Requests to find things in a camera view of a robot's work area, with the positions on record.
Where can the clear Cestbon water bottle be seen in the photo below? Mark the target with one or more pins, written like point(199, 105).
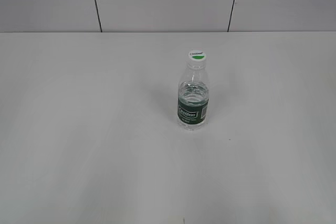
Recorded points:
point(193, 97)

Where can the white green bottle cap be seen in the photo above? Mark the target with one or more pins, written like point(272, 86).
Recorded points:
point(197, 59)

